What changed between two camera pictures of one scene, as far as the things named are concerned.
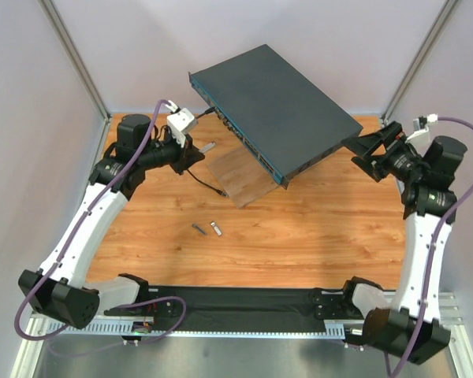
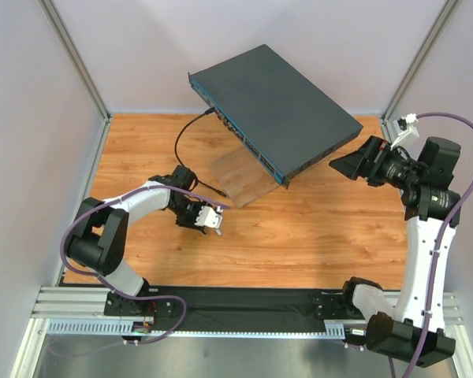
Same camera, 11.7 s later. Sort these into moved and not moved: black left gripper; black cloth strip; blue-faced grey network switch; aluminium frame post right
Moved: black left gripper
Not moved: black cloth strip; blue-faced grey network switch; aluminium frame post right
